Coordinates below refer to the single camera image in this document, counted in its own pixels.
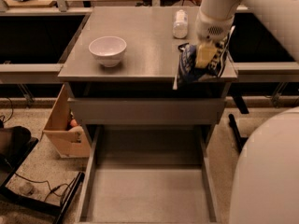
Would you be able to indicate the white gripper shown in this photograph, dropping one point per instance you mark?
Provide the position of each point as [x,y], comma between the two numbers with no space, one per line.
[212,30]

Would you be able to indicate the blue chip bag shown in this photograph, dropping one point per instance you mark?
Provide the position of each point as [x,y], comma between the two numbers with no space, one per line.
[188,73]

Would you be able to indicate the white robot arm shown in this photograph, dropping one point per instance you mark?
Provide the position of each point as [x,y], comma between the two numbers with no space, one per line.
[265,188]

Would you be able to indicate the grey drawer cabinet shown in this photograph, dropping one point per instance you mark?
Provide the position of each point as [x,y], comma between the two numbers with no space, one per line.
[149,65]

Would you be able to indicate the closed grey top drawer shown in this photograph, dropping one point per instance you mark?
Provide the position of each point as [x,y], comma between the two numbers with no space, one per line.
[138,111]

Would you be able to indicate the open grey middle drawer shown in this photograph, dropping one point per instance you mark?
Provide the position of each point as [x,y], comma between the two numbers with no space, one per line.
[148,175]

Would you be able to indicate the dark blue snack bar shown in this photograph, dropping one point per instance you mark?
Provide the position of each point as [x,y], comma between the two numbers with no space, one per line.
[183,46]

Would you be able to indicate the clear plastic bottle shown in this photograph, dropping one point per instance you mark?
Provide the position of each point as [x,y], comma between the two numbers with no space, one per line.
[180,24]

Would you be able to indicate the white ceramic bowl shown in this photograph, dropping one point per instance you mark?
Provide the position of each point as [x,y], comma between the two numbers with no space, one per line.
[108,50]

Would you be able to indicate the orange ball in box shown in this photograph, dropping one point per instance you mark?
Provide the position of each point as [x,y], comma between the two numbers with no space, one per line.
[73,123]

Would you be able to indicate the cardboard box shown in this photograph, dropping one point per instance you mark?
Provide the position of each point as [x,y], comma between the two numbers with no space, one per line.
[68,142]

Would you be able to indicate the black floor stand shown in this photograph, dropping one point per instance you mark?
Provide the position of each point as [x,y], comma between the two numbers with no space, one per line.
[16,143]

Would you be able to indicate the black table leg frame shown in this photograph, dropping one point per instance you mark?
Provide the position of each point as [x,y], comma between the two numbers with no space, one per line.
[242,107]

